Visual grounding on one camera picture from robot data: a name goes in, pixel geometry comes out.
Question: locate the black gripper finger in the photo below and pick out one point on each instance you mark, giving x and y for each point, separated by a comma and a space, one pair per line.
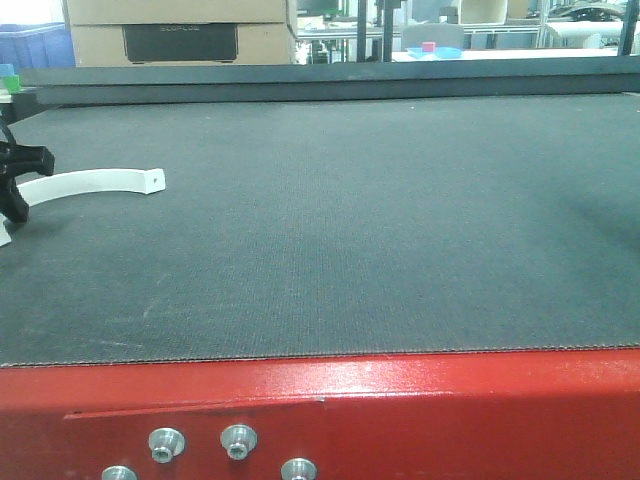
13, 206
17, 160

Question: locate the blue tray in background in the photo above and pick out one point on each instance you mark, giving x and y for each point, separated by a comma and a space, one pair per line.
442, 53

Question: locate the green cube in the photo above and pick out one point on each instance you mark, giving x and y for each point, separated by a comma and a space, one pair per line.
11, 83

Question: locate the silver bolt upper right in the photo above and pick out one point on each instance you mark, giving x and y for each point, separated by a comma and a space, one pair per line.
238, 441

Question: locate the silver bolt lower left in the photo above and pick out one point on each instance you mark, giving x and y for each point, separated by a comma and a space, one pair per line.
118, 472

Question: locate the silver bolt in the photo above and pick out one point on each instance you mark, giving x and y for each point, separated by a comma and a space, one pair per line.
165, 444
118, 472
298, 469
238, 441

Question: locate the silver bolt lower right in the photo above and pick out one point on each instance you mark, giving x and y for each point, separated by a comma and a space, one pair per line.
298, 469

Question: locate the silver bolt upper left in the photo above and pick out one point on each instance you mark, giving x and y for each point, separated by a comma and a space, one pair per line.
165, 444

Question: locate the red metal robot base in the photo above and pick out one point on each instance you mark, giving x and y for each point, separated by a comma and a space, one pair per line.
527, 415

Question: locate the dark grey table mat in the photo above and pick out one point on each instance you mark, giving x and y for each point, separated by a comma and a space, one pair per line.
311, 229

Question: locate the cardboard box with black label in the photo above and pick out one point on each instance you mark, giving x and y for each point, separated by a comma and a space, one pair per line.
157, 33

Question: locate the blue plastic crate far left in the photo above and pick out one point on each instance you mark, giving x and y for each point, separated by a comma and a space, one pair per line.
37, 46

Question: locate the dark grey board at back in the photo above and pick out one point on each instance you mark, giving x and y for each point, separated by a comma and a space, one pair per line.
84, 86

